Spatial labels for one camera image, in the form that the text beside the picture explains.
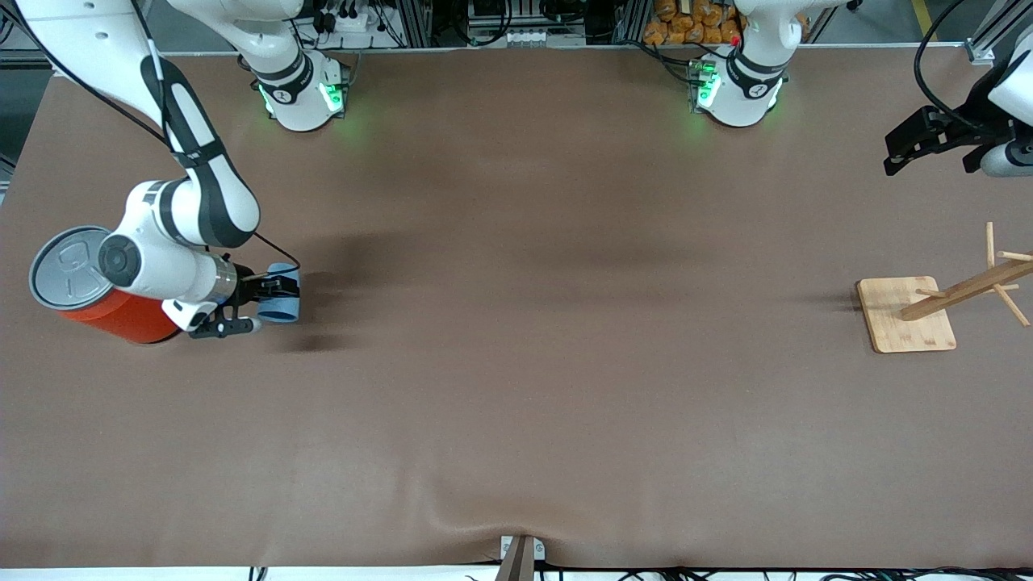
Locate white socket strip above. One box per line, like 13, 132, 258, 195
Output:
468, 29, 586, 48

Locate aluminium frame post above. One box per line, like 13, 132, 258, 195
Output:
399, 0, 437, 48
613, 0, 650, 45

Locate brown table mat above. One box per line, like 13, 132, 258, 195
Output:
0, 44, 1033, 570

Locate grey metal table bracket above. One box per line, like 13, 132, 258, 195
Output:
494, 534, 546, 581

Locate orange snack bags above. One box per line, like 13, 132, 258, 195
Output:
643, 0, 745, 47

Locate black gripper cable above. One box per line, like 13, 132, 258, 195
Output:
914, 0, 981, 134
12, 0, 302, 275

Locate aluminium frame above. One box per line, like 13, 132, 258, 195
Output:
964, 0, 1033, 65

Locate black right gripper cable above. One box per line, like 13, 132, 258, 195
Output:
12, 0, 302, 275

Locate wooden mug tree stand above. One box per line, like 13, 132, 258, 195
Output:
855, 222, 1033, 354

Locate orange can with grey lid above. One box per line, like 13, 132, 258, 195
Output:
28, 224, 182, 345

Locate light blue plastic cup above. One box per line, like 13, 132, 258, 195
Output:
257, 263, 302, 324

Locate white power strip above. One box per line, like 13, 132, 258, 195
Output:
319, 4, 380, 35

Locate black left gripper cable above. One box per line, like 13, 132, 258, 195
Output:
914, 0, 981, 134

